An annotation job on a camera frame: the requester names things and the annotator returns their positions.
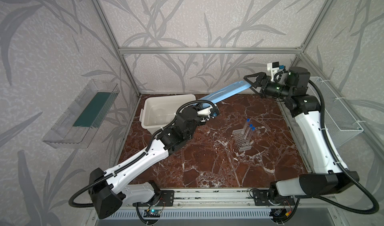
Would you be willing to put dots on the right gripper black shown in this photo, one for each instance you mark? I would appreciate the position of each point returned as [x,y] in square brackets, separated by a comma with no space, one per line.
[262,85]

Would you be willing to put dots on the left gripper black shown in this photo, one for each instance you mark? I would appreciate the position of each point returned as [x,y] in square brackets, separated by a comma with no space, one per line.
[202,116]

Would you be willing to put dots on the white plastic storage bin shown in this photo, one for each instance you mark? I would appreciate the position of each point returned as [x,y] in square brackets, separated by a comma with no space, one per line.
[159,111]

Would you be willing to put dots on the blue plastic bin lid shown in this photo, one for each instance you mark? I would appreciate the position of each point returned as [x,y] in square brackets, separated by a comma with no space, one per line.
[227,91]

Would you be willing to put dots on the blue capped test tube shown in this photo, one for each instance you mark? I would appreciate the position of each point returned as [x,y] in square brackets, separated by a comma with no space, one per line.
[249,131]
[252,133]
[246,128]

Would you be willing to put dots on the clear acrylic test tube rack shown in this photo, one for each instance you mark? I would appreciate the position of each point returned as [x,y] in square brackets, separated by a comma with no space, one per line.
[240,141]

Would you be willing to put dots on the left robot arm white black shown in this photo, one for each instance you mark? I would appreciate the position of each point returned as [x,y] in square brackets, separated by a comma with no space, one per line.
[109,190]

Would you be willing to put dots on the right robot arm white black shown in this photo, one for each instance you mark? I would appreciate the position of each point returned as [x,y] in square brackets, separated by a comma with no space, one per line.
[307,106]

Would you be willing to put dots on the green circuit board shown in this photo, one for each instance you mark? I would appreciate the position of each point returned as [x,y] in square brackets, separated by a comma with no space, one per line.
[152,213]

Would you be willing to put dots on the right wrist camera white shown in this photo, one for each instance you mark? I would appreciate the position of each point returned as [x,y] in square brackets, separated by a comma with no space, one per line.
[276,71]

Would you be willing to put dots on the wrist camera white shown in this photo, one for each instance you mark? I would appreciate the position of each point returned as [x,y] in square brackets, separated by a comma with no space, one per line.
[276,71]
[210,112]

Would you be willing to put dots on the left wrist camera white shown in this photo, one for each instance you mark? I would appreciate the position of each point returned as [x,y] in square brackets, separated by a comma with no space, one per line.
[210,112]

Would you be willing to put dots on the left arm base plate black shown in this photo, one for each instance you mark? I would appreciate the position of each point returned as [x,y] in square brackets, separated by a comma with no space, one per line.
[164,198]

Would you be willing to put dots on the white wire mesh basket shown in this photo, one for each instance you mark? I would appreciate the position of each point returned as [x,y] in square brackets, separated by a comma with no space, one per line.
[340,122]

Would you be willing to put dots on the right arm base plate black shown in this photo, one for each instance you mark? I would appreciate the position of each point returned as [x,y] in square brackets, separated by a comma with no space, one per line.
[260,197]

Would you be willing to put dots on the clear wall shelf green mat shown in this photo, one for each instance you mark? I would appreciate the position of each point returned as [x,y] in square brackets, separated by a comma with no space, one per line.
[79,124]

